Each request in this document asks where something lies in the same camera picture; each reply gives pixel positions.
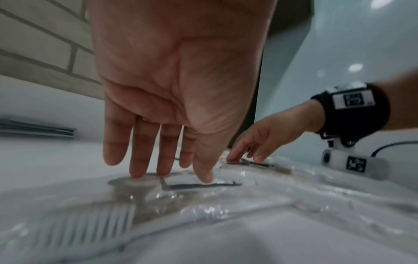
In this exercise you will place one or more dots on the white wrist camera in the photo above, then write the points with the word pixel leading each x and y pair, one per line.
pixel 356 161

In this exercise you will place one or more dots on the person's right hand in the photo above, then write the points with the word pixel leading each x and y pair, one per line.
pixel 280 129

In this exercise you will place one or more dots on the person's left hand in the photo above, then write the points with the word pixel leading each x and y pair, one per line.
pixel 169 64

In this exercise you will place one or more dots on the grey flat stack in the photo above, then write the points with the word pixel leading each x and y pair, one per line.
pixel 36 129

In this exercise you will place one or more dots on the clear plastic bag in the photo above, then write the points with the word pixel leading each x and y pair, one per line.
pixel 248 203

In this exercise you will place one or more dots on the person's right forearm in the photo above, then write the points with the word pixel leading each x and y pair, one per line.
pixel 400 100

